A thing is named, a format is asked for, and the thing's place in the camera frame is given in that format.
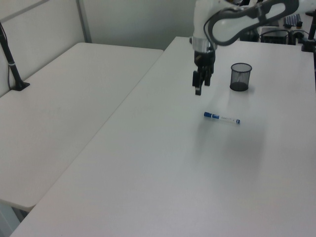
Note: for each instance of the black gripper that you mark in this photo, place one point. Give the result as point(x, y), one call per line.
point(204, 60)

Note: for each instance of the blue white whiteboard marker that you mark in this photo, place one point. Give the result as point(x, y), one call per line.
point(222, 118)

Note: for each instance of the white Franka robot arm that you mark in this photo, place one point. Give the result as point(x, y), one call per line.
point(200, 17)

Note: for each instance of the black mesh pen cup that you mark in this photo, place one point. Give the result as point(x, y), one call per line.
point(240, 79)

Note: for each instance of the black electronics box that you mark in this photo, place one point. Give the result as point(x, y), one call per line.
point(275, 35)

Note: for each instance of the white adjacent table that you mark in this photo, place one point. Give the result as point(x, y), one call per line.
point(61, 111)

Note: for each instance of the black camera stand clamp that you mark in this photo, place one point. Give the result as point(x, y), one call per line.
point(309, 42)

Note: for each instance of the black camera stand pole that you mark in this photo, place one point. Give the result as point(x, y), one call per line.
point(12, 64)

